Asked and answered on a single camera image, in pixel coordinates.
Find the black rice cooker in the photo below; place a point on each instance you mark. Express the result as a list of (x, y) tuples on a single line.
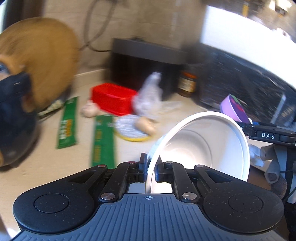
[(133, 60)]

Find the long green wrapper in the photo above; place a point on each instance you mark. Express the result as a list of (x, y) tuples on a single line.
[(67, 127), (103, 148)]

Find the garlic bulb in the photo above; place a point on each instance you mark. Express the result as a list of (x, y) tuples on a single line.
[(90, 110)]

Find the striped dish cloth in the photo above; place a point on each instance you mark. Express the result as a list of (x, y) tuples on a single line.
[(58, 104)]

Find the clear plastic bag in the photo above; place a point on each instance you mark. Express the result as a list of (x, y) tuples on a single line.
[(148, 101)]

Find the glass sauce jar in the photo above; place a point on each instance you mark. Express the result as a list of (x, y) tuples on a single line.
[(187, 84)]

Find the ginger root piece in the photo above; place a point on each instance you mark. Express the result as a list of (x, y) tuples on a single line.
[(146, 125)]

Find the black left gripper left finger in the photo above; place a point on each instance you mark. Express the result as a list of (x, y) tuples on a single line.
[(118, 180)]

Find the dark blue rice cooker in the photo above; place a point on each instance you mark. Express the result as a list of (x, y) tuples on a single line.
[(19, 119)]

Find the plastic wrapped black appliance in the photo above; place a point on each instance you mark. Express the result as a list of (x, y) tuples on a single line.
[(263, 95)]

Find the red plastic food tray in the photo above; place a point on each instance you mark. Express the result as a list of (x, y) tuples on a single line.
[(112, 98)]

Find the silver yellow scouring pad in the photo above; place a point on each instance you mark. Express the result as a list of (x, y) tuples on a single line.
[(125, 129)]

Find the eggplant shaped sponge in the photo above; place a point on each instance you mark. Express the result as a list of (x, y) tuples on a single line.
[(231, 107)]

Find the white paper bowl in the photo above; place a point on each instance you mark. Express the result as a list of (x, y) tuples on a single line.
[(207, 138)]

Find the round wooden cutting board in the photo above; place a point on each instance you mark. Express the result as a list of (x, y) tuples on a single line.
[(48, 50)]

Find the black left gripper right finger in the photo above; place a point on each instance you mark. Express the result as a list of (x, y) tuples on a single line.
[(179, 178)]

